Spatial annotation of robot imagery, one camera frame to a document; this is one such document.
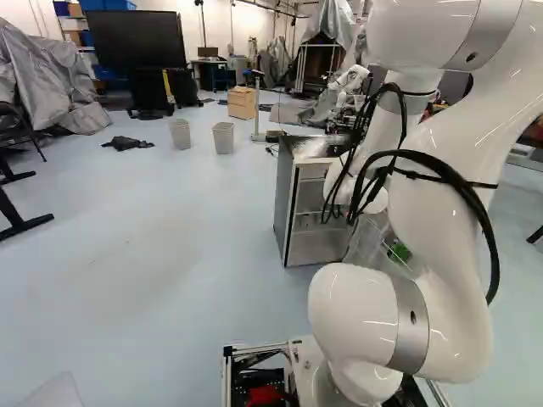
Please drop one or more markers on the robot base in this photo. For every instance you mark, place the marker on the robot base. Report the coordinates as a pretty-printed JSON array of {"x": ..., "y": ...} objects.
[{"x": 259, "y": 378}]

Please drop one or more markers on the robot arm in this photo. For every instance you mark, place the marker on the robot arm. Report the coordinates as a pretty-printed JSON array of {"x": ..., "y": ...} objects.
[{"x": 445, "y": 220}]

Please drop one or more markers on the silver mini fridge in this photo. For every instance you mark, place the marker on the silver mini fridge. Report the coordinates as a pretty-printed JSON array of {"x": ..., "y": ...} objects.
[{"x": 281, "y": 203}]

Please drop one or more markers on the grey pole stand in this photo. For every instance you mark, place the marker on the grey pole stand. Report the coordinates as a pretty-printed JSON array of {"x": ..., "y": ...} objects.
[{"x": 257, "y": 110}]

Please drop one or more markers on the wooden drawer cabinet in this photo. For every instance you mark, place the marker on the wooden drawer cabinet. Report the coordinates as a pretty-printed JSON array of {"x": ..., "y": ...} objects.
[{"x": 241, "y": 102}]

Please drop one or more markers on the white robot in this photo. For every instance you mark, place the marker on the white robot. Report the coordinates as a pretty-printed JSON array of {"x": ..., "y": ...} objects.
[{"x": 353, "y": 76}]

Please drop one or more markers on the black cloth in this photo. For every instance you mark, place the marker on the black cloth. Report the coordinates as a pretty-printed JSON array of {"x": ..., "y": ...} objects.
[{"x": 126, "y": 142}]

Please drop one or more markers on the large black screen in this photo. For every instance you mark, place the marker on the large black screen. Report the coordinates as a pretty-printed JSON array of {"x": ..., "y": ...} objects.
[{"x": 136, "y": 40}]

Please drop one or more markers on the grey cover sheet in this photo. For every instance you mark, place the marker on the grey cover sheet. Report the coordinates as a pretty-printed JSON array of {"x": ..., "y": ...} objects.
[{"x": 40, "y": 80}]

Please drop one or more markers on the black table leg frame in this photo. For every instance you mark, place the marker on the black table leg frame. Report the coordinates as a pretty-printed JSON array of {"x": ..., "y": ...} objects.
[{"x": 12, "y": 220}]

